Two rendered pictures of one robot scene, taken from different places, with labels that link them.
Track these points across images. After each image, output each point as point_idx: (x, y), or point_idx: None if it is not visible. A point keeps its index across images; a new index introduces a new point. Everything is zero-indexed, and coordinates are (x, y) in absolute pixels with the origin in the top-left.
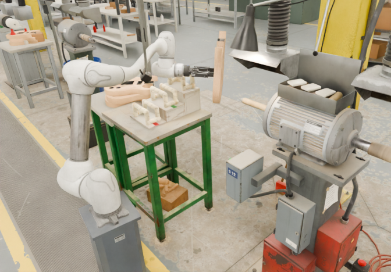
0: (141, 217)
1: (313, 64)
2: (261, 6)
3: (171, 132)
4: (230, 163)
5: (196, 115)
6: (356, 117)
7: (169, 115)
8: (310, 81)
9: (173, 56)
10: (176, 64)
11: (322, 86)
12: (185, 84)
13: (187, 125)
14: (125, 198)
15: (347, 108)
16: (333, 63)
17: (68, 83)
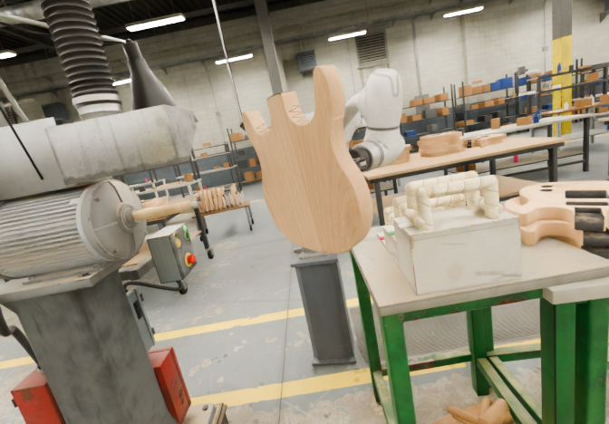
0: (290, 265)
1: (35, 145)
2: (111, 43)
3: (352, 253)
4: (178, 224)
5: (384, 282)
6: None
7: (386, 241)
8: (46, 172)
9: (371, 124)
10: (363, 141)
11: (28, 180)
12: (408, 206)
13: (360, 269)
14: (323, 259)
15: (3, 201)
16: (0, 142)
17: None
